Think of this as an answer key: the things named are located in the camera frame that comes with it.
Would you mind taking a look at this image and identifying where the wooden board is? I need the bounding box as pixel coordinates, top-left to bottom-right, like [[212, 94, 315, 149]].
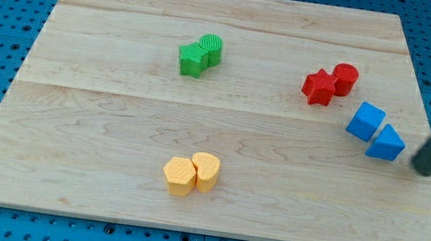
[[0, 0, 431, 241]]

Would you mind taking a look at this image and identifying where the red cylinder block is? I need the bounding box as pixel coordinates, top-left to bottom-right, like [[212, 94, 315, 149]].
[[332, 63, 359, 97]]

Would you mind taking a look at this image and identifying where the blue cube block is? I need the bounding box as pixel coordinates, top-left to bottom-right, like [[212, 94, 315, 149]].
[[346, 102, 386, 141]]

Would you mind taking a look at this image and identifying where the blue triangle block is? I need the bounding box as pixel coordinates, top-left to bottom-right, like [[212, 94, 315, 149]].
[[365, 124, 406, 162]]

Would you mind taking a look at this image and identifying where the green cylinder block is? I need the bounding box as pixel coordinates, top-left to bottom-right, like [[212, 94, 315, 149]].
[[198, 33, 223, 67]]

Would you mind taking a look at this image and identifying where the red star block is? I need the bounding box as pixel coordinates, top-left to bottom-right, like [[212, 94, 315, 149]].
[[302, 69, 337, 105]]

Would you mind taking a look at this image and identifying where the yellow hexagon block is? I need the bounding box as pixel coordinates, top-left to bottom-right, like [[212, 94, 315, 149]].
[[163, 156, 197, 197]]

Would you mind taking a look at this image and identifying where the yellow heart block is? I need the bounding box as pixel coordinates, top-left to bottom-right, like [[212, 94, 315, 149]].
[[192, 151, 221, 192]]

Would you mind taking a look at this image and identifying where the green star block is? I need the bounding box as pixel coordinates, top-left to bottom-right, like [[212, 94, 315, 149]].
[[178, 43, 209, 78]]

